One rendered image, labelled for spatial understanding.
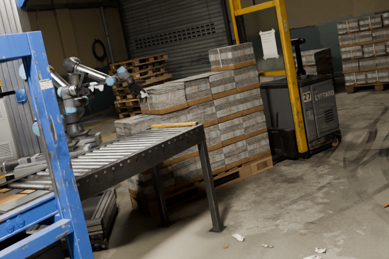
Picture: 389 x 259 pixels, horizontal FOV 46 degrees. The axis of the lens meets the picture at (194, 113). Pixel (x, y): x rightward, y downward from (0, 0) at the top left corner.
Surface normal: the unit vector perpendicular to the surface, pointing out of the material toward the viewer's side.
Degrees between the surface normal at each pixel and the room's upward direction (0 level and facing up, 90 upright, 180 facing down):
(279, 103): 90
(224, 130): 89
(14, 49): 90
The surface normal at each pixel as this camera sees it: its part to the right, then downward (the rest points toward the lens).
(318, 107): 0.55, 0.02
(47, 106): 0.81, -0.07
